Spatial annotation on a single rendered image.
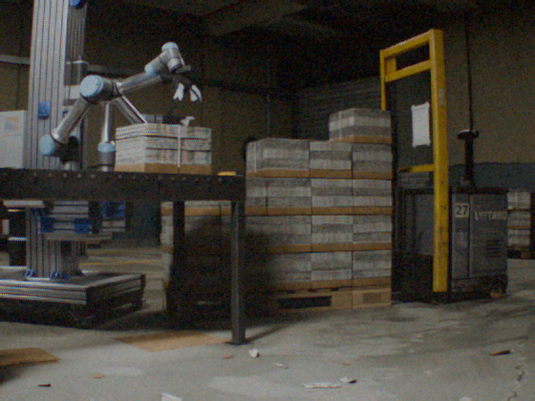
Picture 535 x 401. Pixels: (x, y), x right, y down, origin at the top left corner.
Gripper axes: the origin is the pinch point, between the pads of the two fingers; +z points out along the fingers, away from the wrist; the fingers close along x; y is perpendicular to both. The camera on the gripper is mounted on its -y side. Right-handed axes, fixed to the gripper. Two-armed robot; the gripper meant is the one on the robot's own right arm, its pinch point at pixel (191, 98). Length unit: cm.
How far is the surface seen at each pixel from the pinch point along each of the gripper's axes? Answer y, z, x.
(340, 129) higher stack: 42, -27, -157
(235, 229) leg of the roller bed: 27, 53, -22
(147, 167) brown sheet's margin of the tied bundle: 24.4, 21.8, 17.3
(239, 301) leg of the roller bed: 44, 83, -23
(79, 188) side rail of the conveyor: 18, 38, 59
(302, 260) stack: 82, 47, -116
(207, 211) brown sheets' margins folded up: 85, 9, -61
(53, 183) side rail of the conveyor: 17, 36, 71
